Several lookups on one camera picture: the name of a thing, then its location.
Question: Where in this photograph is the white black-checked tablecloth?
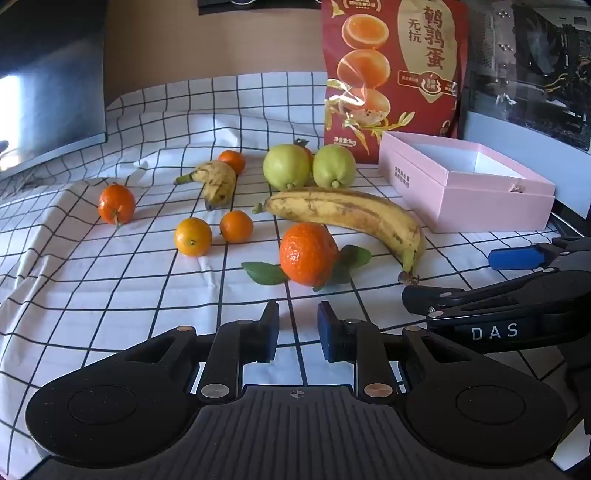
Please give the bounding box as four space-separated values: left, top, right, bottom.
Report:
0 71 591 472

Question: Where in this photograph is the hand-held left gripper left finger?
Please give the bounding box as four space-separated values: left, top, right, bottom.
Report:
115 301 281 404

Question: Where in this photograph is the large mandarin with leaves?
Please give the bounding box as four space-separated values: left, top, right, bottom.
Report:
241 222 372 291

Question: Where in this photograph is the large spotted banana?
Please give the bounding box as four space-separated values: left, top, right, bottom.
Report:
252 187 426 284

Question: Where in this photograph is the black computer monitor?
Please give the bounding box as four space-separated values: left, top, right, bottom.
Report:
0 0 108 181

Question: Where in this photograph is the pink cardboard box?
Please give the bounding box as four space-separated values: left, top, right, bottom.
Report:
379 131 556 233

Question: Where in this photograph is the small orange with stem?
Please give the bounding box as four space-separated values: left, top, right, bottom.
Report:
98 184 136 228

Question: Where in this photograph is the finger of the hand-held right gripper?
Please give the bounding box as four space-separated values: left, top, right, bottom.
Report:
489 237 591 271
402 270 568 320

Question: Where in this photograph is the small spotted banana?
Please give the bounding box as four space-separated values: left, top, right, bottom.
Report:
174 160 237 212

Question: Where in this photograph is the red snack bag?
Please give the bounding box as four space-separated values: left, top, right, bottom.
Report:
322 0 469 164

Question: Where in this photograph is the green guava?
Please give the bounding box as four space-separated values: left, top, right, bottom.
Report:
263 144 311 191
312 144 357 188

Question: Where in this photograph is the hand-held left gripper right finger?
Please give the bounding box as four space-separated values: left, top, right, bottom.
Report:
317 301 481 402

